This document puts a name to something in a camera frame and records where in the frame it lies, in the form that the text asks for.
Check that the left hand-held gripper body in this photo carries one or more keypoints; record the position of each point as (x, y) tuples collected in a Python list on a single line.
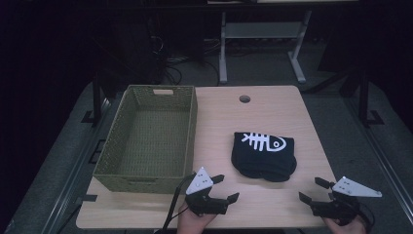
[(199, 183)]

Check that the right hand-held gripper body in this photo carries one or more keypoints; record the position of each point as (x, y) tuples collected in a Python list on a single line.
[(352, 190)]

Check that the black cloth with fishbone print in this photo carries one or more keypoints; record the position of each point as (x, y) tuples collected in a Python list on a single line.
[(261, 159)]

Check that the green woven basket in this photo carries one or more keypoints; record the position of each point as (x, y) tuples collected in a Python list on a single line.
[(152, 143)]

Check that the person's right hand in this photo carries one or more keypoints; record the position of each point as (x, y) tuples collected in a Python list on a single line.
[(349, 229)]

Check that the person's left hand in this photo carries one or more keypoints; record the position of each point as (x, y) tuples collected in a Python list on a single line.
[(191, 222)]

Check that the black metal stand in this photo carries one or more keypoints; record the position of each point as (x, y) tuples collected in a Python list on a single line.
[(363, 97), (96, 97)]

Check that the black tape strip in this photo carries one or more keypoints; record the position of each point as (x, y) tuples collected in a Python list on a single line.
[(88, 198)]

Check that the metal floor rail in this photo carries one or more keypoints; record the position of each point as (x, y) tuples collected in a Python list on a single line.
[(380, 162), (75, 169)]

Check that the white metal table frame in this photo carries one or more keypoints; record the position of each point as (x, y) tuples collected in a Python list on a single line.
[(259, 30)]

